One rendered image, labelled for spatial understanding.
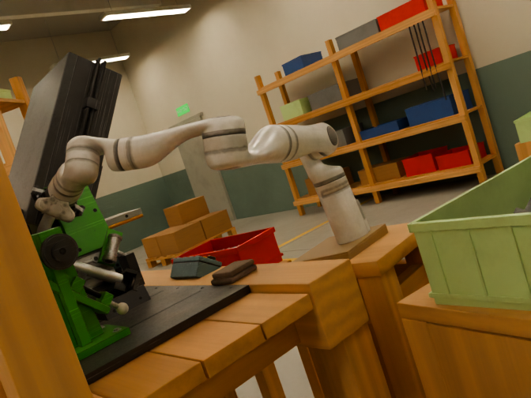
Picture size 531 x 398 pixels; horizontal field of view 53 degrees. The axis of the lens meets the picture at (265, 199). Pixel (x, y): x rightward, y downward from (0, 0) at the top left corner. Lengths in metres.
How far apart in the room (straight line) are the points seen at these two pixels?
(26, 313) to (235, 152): 0.49
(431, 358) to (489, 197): 0.38
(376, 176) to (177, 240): 2.87
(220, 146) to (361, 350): 0.54
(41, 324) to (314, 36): 7.35
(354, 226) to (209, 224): 6.56
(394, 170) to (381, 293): 5.61
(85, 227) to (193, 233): 6.25
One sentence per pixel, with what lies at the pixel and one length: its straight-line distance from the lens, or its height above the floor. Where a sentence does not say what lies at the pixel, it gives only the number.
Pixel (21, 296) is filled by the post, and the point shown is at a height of 1.10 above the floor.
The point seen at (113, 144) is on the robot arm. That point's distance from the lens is 1.15.
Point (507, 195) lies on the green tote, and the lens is 1.34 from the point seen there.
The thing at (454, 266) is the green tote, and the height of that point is 0.87.
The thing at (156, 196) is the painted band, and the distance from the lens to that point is 11.85.
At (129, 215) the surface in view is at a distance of 1.70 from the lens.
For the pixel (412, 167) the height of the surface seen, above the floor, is 0.37.
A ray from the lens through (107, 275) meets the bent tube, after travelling 1.46.
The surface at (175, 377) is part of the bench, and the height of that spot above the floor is 0.88.
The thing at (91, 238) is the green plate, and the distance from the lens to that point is 1.51.
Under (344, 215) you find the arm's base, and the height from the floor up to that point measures 0.94.
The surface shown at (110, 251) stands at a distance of 1.48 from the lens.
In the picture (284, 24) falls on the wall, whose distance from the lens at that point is 8.34.
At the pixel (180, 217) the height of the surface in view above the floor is 0.56.
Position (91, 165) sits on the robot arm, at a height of 1.27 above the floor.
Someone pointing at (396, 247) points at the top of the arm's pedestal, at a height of 0.85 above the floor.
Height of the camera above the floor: 1.19
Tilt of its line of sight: 6 degrees down
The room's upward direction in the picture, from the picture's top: 19 degrees counter-clockwise
